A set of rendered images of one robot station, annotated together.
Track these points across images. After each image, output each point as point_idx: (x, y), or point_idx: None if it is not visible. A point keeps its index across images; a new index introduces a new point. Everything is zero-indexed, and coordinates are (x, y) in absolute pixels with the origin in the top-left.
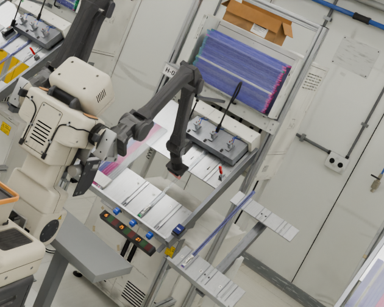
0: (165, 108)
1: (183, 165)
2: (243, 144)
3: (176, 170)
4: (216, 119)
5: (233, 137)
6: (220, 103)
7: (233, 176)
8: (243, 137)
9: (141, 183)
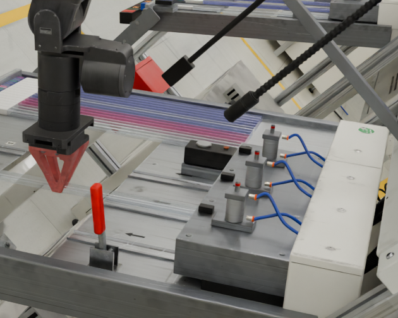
0: (321, 144)
1: (67, 131)
2: (280, 250)
3: (38, 122)
4: (335, 175)
5: (269, 194)
6: None
7: (122, 286)
8: (304, 232)
9: (13, 147)
